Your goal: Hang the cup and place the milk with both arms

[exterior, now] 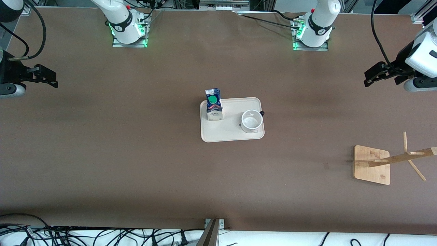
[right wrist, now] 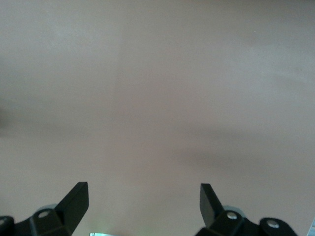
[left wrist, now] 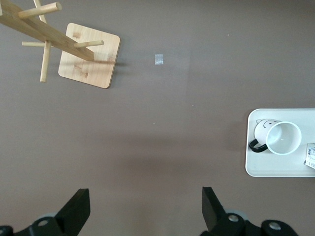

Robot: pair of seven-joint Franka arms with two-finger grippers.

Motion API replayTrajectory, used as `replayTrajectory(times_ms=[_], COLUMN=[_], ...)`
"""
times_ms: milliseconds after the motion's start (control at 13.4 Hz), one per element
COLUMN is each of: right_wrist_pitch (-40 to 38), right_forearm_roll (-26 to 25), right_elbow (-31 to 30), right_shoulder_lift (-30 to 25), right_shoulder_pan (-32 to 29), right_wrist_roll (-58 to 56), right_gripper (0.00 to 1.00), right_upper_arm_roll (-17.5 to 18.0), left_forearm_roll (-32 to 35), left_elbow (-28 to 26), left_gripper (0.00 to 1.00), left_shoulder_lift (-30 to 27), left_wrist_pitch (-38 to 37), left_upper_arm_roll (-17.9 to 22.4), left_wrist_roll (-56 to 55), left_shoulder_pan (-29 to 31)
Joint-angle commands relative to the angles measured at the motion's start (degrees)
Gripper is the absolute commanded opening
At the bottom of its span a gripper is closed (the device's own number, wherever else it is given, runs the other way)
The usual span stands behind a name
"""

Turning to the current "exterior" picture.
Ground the white ceramic cup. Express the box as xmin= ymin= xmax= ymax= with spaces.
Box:
xmin=240 ymin=109 xmax=265 ymax=134

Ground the blue white milk carton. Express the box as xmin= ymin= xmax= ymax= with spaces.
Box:
xmin=205 ymin=88 xmax=224 ymax=122

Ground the wooden cup rack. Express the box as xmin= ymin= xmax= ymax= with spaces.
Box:
xmin=353 ymin=132 xmax=437 ymax=186

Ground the aluminium corner profile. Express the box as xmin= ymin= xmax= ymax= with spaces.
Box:
xmin=411 ymin=0 xmax=437 ymax=24
xmin=20 ymin=0 xmax=47 ymax=16

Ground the cream plastic tray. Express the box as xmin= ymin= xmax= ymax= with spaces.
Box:
xmin=200 ymin=97 xmax=265 ymax=143

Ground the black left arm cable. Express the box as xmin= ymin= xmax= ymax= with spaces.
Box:
xmin=371 ymin=0 xmax=392 ymax=68

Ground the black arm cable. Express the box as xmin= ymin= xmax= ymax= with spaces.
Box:
xmin=0 ymin=0 xmax=47 ymax=62
xmin=371 ymin=0 xmax=392 ymax=68

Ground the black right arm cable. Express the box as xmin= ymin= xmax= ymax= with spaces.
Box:
xmin=0 ymin=0 xmax=47 ymax=62

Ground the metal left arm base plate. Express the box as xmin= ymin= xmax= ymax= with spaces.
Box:
xmin=292 ymin=17 xmax=329 ymax=52

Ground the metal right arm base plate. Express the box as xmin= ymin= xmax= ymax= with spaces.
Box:
xmin=112 ymin=10 xmax=148 ymax=48

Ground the black table cable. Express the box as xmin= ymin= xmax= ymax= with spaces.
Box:
xmin=271 ymin=10 xmax=301 ymax=22
xmin=238 ymin=14 xmax=301 ymax=30

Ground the black floor cable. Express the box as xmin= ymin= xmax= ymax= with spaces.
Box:
xmin=0 ymin=213 xmax=52 ymax=233
xmin=96 ymin=228 xmax=205 ymax=246

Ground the looped black adapter cable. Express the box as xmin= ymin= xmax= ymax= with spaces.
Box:
xmin=350 ymin=233 xmax=391 ymax=246

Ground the aluminium profile post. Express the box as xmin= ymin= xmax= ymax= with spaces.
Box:
xmin=196 ymin=218 xmax=225 ymax=246

